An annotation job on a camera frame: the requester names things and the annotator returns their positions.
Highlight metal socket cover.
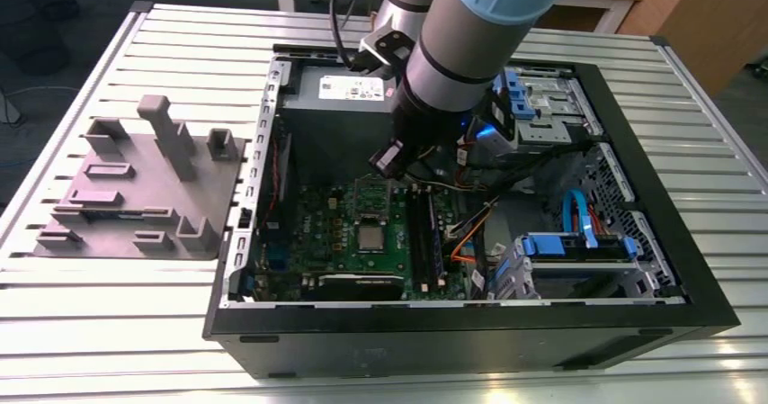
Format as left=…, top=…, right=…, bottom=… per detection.
left=352, top=175, right=396, bottom=224

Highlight grey power supply unit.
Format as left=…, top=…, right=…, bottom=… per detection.
left=280, top=64, right=402, bottom=184

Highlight blue drive carrier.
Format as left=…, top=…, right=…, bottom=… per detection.
left=501, top=68, right=537, bottom=121

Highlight grey metal drive cage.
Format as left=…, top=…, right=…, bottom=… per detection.
left=473, top=66, right=606, bottom=166

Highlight black RAM slot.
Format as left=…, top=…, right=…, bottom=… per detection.
left=425, top=186, right=445, bottom=288
left=408, top=185, right=425, bottom=288
left=417, top=185, right=434, bottom=288

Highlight green motherboard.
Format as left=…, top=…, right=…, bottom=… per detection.
left=248, top=172, right=474, bottom=301

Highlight hard disk in blue carrier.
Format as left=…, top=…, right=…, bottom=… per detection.
left=518, top=234, right=638, bottom=262

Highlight black graphics card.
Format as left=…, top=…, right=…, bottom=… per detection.
left=301, top=271, right=406, bottom=301

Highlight metal disk bay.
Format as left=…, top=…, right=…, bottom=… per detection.
left=492, top=232, right=685, bottom=301

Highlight black PC case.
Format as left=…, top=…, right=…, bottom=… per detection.
left=201, top=41, right=742, bottom=378

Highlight grey parts rack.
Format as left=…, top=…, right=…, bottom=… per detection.
left=32, top=94, right=257, bottom=261

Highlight brown wooden cabinet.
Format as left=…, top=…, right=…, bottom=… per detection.
left=622, top=0, right=768, bottom=102

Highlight dark office chair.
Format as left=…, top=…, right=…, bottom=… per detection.
left=0, top=0, right=82, bottom=79

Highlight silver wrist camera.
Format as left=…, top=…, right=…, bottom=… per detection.
left=476, top=100, right=524, bottom=156

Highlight black cable bundle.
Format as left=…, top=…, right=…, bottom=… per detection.
left=446, top=142, right=606, bottom=238

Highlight silver camera with label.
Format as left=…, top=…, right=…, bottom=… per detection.
left=357, top=29, right=416, bottom=67

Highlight orange wires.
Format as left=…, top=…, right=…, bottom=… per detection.
left=449, top=237, right=481, bottom=265

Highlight blue wire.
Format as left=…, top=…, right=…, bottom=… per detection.
left=562, top=188, right=601, bottom=248

